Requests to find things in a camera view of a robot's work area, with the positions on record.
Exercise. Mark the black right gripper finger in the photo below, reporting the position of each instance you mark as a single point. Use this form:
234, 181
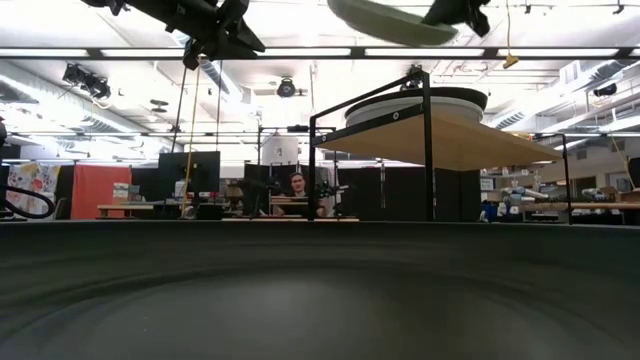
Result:
437, 17

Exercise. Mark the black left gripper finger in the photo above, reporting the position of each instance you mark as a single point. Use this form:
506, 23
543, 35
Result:
245, 42
192, 56

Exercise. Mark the pale green plate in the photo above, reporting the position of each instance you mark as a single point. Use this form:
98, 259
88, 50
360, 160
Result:
390, 22

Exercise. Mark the white plate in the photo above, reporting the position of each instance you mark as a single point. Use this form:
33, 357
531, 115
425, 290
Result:
450, 111

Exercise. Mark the orange plate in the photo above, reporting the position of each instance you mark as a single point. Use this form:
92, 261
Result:
522, 134

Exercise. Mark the large black plate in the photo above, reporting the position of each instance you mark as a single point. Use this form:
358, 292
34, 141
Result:
320, 300

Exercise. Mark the blue white robot arm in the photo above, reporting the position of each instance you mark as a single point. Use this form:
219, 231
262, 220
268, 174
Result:
522, 192

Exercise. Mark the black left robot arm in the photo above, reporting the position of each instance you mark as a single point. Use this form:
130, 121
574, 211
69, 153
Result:
165, 12

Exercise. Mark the black ceiling spotlight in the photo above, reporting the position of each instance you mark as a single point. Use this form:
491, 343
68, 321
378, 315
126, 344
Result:
409, 82
605, 90
87, 82

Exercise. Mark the person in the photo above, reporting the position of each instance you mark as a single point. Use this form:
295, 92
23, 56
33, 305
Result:
297, 185

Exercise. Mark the orange partition panel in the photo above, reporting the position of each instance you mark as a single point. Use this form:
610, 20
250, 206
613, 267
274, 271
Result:
100, 185

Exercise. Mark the background wooden table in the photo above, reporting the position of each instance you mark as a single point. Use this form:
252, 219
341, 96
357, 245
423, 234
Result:
125, 206

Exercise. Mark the background robot with green lights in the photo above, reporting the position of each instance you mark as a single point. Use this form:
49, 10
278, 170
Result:
327, 192

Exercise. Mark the black curtain partition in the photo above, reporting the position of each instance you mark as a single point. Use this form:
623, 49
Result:
395, 192

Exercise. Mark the floral cloth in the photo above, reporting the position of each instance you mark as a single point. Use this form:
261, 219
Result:
32, 177

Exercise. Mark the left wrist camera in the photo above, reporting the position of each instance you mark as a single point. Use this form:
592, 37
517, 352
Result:
232, 10

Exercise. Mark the black overhead light rail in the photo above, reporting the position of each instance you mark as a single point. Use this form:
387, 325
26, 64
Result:
357, 52

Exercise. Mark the black frame wooden shelf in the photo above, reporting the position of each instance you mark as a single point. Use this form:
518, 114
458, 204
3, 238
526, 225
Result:
450, 145

